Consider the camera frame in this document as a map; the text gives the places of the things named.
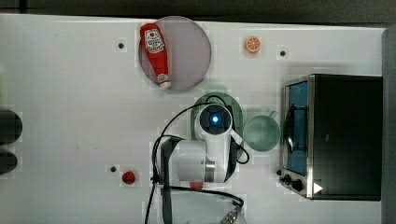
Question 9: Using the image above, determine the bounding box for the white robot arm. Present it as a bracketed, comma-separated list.
[160, 104, 243, 185]

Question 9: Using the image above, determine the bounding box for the grey round plate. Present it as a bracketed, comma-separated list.
[138, 16, 212, 91]

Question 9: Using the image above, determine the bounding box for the mint green cup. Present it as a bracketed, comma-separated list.
[243, 111, 280, 152]

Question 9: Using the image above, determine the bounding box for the red strawberry toy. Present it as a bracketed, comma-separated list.
[190, 182, 204, 189]

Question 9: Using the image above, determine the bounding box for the red ketchup bottle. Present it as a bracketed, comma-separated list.
[140, 23, 171, 90]

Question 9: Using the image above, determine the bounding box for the orange slice toy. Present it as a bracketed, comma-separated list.
[245, 36, 262, 53]

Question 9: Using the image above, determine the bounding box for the small red tomato toy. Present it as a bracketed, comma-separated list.
[121, 171, 135, 185]

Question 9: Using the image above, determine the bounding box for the black toaster oven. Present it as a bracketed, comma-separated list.
[276, 74, 383, 201]

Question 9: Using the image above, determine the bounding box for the upper black utensil cup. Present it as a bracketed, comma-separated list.
[0, 110, 22, 145]

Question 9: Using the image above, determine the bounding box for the black utensil cup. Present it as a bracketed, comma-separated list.
[0, 110, 22, 145]
[0, 151, 18, 175]

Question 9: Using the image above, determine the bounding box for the lower black utensil cup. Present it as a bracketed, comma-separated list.
[0, 151, 18, 175]

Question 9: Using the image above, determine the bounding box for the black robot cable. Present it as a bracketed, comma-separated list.
[144, 94, 250, 224]

